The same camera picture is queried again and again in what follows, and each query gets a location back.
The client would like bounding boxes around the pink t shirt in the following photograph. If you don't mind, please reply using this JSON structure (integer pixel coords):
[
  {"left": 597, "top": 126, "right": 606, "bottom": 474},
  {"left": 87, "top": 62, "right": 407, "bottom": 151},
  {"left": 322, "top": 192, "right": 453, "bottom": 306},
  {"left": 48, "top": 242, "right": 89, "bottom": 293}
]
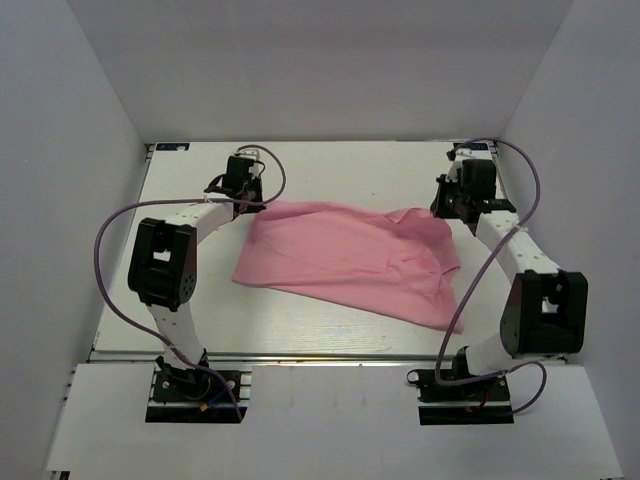
[{"left": 232, "top": 202, "right": 460, "bottom": 330}]

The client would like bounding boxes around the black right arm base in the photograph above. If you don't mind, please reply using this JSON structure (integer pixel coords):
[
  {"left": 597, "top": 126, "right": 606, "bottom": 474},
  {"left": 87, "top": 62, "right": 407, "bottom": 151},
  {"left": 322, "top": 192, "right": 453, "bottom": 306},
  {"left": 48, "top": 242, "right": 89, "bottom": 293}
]
[{"left": 406, "top": 369, "right": 514, "bottom": 426}]

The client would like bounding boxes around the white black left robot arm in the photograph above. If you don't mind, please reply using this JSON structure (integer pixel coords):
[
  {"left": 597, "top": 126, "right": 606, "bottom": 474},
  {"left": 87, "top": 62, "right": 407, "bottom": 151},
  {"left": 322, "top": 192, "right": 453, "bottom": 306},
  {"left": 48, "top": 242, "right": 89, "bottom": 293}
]
[{"left": 127, "top": 149, "right": 265, "bottom": 399}]

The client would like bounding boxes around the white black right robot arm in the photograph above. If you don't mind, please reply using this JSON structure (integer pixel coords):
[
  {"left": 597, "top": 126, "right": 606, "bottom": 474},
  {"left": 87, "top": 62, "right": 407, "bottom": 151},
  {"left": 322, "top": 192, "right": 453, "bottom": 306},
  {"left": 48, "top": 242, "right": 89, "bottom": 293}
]
[{"left": 431, "top": 159, "right": 588, "bottom": 399}]

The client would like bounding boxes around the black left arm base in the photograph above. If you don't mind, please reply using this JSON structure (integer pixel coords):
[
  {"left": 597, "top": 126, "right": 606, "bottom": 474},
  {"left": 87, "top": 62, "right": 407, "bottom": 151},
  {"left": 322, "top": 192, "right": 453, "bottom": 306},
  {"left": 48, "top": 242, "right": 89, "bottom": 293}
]
[{"left": 145, "top": 356, "right": 251, "bottom": 424}]

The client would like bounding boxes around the blue label sticker right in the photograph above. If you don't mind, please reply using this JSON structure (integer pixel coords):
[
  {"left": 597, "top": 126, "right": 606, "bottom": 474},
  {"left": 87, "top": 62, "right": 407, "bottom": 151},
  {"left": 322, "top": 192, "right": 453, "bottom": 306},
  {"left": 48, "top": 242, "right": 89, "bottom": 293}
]
[{"left": 453, "top": 142, "right": 490, "bottom": 151}]

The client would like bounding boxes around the blue label sticker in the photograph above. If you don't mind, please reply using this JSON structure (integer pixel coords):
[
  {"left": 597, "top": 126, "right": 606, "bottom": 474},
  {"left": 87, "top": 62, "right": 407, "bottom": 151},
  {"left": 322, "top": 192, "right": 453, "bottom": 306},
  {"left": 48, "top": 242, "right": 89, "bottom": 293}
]
[
  {"left": 155, "top": 143, "right": 190, "bottom": 152},
  {"left": 453, "top": 142, "right": 490, "bottom": 151}
]

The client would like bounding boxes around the blue label sticker left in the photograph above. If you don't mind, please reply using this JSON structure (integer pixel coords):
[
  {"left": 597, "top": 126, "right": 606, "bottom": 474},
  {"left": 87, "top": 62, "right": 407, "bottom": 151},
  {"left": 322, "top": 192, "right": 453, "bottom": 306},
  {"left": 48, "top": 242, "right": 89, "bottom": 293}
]
[{"left": 155, "top": 143, "right": 190, "bottom": 152}]

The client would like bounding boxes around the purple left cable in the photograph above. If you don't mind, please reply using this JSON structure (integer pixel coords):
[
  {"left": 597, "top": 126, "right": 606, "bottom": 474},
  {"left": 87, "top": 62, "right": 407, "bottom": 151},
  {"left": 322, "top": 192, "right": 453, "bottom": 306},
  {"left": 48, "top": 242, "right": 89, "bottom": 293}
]
[{"left": 94, "top": 144, "right": 289, "bottom": 422}]

